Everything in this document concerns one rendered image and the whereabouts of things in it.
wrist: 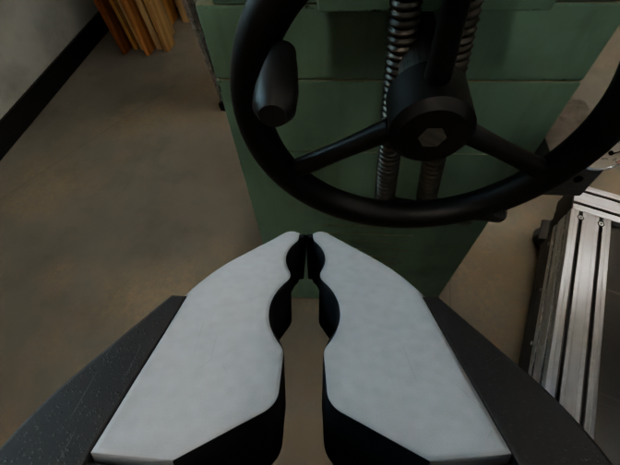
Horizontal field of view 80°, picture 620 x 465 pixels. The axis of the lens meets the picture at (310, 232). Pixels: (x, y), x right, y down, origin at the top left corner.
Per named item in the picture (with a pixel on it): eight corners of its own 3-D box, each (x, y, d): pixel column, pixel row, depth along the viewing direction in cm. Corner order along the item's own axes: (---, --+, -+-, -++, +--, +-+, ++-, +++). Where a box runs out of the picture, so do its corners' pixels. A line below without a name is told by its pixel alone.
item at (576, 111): (525, 196, 56) (553, 160, 49) (507, 137, 63) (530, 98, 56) (583, 197, 56) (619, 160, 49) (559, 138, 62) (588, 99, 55)
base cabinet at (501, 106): (275, 298, 107) (209, 82, 46) (292, 149, 137) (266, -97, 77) (435, 305, 104) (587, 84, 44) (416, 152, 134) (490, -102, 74)
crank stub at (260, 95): (304, 110, 19) (284, 141, 21) (310, 44, 22) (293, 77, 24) (257, 90, 18) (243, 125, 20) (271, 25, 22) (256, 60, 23)
